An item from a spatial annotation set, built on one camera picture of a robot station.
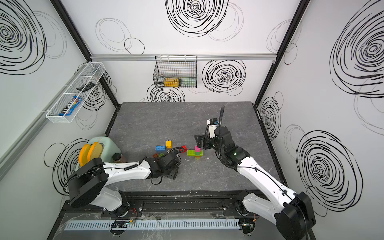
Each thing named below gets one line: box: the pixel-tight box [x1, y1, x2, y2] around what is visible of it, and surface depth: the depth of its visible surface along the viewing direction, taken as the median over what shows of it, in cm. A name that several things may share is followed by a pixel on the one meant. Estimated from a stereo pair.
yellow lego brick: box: [166, 140, 173, 149], surface depth 97 cm
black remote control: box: [76, 81, 96, 92], surface depth 82 cm
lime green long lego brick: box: [187, 150, 204, 157], surface depth 89 cm
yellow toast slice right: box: [87, 142, 104, 161], surface depth 72 cm
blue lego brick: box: [155, 145, 166, 152], surface depth 96 cm
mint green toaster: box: [88, 136, 121, 164], surface depth 82 cm
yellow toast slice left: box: [78, 144, 92, 167], surface depth 70 cm
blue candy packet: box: [58, 95, 83, 116], surface depth 72 cm
